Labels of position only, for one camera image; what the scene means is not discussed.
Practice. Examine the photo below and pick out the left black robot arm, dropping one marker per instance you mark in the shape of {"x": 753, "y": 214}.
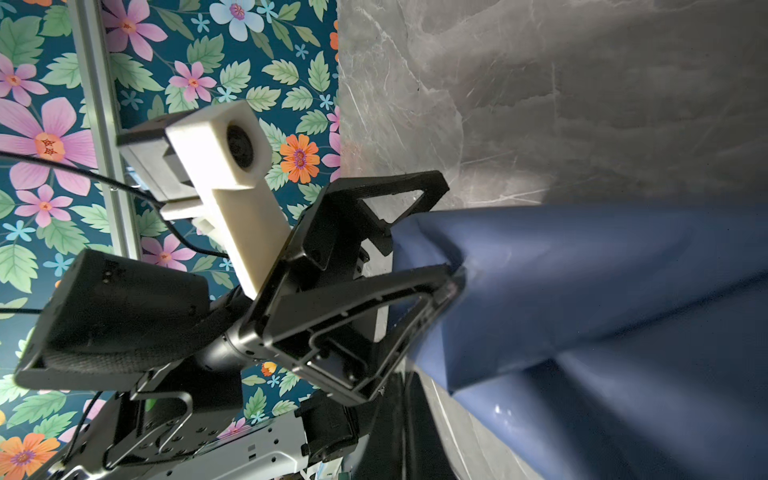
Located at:
{"x": 172, "y": 360}

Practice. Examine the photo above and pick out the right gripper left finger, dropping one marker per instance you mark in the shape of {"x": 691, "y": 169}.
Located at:
{"x": 380, "y": 451}

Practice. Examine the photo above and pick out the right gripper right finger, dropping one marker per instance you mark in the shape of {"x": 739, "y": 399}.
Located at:
{"x": 425, "y": 457}

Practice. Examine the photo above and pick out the light blue wrapping paper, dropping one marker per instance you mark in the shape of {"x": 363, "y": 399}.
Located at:
{"x": 605, "y": 341}

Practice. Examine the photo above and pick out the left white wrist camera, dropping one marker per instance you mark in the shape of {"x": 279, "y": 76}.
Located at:
{"x": 209, "y": 166}

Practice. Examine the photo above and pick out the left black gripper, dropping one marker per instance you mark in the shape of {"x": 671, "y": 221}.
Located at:
{"x": 317, "y": 312}

